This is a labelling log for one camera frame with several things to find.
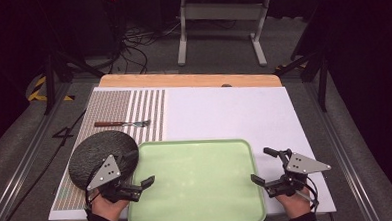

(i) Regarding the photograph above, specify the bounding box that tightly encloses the person's right hand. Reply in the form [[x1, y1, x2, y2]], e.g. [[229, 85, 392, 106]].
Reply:
[[276, 189, 314, 220]]

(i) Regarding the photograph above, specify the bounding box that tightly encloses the fork with wooden handle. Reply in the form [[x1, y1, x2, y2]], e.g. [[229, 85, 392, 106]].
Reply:
[[93, 118, 152, 131]]

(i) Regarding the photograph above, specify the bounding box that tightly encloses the checked and striped placemat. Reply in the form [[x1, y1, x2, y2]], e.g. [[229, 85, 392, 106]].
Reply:
[[46, 87, 172, 212]]

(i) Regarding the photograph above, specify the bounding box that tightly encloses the white metal table frame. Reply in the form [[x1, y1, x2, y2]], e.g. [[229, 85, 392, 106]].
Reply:
[[174, 0, 274, 71]]

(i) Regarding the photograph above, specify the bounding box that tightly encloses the bundle of black floor cables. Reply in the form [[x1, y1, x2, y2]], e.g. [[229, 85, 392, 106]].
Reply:
[[104, 20, 184, 76]]

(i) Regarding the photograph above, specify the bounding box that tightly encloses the black round plate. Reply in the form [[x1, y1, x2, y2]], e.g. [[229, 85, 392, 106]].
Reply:
[[66, 128, 142, 192]]

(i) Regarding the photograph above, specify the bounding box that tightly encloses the person's left hand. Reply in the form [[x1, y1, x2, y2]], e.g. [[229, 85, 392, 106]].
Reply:
[[88, 189, 132, 221]]

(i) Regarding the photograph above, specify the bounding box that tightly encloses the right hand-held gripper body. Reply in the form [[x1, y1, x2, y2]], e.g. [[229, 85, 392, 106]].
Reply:
[[263, 146, 334, 200]]

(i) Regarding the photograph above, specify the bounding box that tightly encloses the long black floor cable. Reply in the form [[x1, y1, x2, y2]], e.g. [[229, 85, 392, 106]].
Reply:
[[0, 108, 93, 221]]

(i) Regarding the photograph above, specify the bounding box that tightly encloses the yellow and black hazard tape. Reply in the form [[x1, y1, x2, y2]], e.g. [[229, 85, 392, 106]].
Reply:
[[26, 73, 76, 104]]

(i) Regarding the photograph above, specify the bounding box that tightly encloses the black tripod stand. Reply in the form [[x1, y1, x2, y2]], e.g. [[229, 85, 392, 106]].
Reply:
[[40, 47, 107, 116], [273, 46, 332, 115]]

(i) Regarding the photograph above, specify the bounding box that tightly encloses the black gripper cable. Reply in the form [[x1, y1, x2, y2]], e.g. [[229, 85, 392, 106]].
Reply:
[[295, 175, 321, 214]]

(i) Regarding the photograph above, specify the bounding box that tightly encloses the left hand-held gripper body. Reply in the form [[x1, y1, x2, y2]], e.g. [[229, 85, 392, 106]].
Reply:
[[85, 153, 144, 205]]

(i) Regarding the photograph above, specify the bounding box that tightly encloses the white table cover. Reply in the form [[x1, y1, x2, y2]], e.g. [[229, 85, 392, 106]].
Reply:
[[42, 77, 338, 221]]

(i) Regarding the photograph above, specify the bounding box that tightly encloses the green plastic tray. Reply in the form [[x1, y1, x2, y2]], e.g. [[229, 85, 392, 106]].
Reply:
[[123, 137, 268, 221]]

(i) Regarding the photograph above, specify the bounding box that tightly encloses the wooden table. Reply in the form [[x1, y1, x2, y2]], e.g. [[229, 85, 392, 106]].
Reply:
[[97, 66, 283, 96]]

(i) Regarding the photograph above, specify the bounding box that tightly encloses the metal floor rail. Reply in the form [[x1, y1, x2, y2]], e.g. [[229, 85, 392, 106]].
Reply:
[[302, 78, 381, 221], [0, 81, 77, 221]]

